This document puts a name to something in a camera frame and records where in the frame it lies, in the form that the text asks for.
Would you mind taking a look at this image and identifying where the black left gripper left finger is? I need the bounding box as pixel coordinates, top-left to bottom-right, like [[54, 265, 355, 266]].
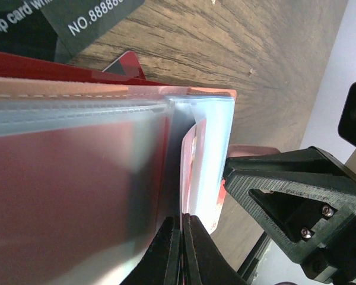
[[124, 216, 181, 284]]

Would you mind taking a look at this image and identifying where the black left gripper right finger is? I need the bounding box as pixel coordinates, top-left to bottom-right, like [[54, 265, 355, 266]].
[[183, 214, 246, 285]]

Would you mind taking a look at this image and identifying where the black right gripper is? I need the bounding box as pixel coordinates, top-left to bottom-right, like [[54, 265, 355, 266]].
[[224, 147, 356, 282]]

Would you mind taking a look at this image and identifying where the red card with stripe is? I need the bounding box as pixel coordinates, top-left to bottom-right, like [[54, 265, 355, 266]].
[[0, 118, 166, 284]]

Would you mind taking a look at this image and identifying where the red vip card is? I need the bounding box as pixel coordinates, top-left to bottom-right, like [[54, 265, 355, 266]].
[[180, 119, 206, 214], [0, 49, 146, 83]]

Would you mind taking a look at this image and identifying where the pink card holder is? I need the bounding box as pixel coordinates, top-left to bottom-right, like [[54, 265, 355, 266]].
[[0, 75, 279, 285]]

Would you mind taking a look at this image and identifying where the black VIP card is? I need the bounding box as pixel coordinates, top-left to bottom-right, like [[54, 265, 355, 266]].
[[0, 0, 143, 63]]

